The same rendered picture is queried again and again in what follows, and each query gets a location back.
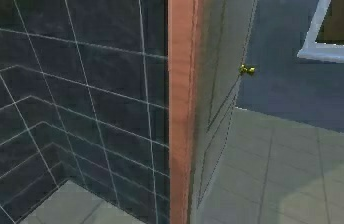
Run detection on grey room door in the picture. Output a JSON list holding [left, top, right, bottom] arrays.
[[189, 0, 259, 224]]

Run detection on brass door knob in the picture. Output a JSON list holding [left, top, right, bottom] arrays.
[[238, 63, 257, 77]]

